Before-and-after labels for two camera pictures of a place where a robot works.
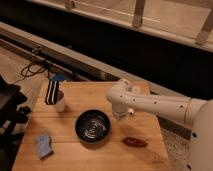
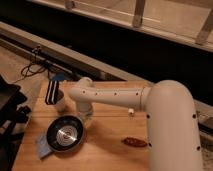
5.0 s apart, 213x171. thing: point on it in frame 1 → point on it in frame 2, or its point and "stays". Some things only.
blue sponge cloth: x=44 y=143 stays
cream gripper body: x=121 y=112 → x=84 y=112
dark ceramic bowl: x=92 y=126 → x=65 y=133
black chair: x=12 y=117 stays
